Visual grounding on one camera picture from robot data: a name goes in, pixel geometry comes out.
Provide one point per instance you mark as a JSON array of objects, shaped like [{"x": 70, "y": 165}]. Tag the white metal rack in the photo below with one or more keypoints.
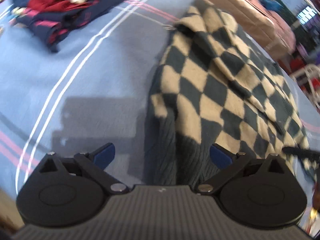
[{"x": 305, "y": 74}]

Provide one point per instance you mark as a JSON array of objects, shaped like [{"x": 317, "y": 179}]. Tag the green cream checkered sweater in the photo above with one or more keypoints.
[{"x": 214, "y": 86}]

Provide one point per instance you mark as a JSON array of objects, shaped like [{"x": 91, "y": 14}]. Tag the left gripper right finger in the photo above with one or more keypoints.
[{"x": 260, "y": 193}]

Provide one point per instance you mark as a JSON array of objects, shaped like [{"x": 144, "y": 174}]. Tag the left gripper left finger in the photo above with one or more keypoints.
[{"x": 63, "y": 192}]

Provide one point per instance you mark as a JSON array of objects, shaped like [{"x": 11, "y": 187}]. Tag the light blue striped bedsheet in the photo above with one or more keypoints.
[{"x": 94, "y": 90}]

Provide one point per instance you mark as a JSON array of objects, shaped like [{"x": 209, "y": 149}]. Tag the navy red clothes pile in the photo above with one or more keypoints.
[{"x": 52, "y": 20}]

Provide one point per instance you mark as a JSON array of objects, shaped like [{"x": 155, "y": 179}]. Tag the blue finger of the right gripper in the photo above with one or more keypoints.
[{"x": 311, "y": 155}]

